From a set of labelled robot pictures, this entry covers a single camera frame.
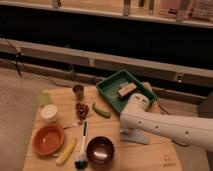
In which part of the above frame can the grey cloth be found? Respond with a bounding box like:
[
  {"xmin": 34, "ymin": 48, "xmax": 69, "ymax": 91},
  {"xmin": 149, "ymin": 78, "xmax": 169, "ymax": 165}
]
[{"xmin": 120, "ymin": 129, "xmax": 150, "ymax": 145}]

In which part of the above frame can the white round container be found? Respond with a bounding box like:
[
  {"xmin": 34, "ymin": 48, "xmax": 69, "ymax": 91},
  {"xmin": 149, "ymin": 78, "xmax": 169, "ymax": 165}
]
[{"xmin": 40, "ymin": 104, "xmax": 58, "ymax": 123}]

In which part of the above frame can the dark red grapes bunch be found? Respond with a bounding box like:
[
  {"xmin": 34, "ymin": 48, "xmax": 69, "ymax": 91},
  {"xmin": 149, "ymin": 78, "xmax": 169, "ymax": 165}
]
[{"xmin": 75, "ymin": 103, "xmax": 89, "ymax": 120}]

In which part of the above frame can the white black brush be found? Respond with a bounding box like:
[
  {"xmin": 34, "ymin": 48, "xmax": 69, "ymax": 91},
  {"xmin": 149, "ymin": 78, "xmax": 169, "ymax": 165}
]
[{"xmin": 75, "ymin": 122, "xmax": 87, "ymax": 170}]

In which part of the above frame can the green plastic tray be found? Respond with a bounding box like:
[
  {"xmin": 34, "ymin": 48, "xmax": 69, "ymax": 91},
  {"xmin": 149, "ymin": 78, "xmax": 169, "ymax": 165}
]
[{"xmin": 96, "ymin": 70, "xmax": 157, "ymax": 113}]

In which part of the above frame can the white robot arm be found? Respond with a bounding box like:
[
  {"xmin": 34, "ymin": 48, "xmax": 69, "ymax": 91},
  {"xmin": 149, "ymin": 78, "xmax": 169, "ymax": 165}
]
[{"xmin": 120, "ymin": 93, "xmax": 213, "ymax": 151}]

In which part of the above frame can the purple bowl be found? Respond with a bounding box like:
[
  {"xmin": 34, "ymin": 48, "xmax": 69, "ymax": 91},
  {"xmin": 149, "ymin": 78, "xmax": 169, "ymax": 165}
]
[{"xmin": 86, "ymin": 136, "xmax": 115, "ymax": 167}]

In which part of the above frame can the yellow banana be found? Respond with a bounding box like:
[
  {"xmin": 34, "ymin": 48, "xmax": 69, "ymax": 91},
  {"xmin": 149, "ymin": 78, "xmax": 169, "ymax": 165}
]
[{"xmin": 56, "ymin": 138, "xmax": 77, "ymax": 166}]

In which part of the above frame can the brown sponge block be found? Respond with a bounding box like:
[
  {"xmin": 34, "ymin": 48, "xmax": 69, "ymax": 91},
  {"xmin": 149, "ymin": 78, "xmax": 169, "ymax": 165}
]
[{"xmin": 118, "ymin": 83, "xmax": 137, "ymax": 97}]

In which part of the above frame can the orange bowl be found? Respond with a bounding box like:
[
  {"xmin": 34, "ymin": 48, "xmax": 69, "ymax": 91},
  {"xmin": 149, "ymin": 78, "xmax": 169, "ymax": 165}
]
[{"xmin": 32, "ymin": 124, "xmax": 65, "ymax": 156}]

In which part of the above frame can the metal cup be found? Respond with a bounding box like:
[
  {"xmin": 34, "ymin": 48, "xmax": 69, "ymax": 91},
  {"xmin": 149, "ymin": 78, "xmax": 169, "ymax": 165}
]
[{"xmin": 72, "ymin": 84, "xmax": 84, "ymax": 100}]

